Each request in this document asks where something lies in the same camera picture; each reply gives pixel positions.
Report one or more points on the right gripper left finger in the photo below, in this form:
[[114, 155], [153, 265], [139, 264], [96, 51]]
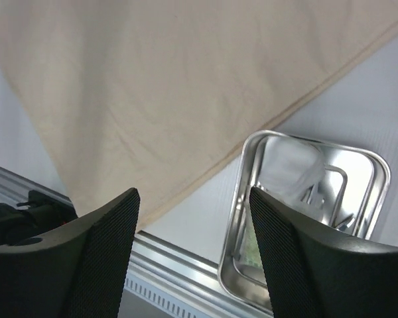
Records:
[[56, 264]]

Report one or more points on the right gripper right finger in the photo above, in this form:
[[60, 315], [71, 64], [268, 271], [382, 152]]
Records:
[[313, 270]]

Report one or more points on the stainless steel tray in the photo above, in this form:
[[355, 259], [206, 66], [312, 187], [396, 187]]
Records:
[[349, 198]]

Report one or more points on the beige cloth drape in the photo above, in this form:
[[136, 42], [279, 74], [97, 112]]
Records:
[[161, 95]]

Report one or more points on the white slotted cable duct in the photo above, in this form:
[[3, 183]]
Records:
[[161, 299]]

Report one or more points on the aluminium front rail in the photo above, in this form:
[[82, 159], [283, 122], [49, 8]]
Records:
[[186, 276]]

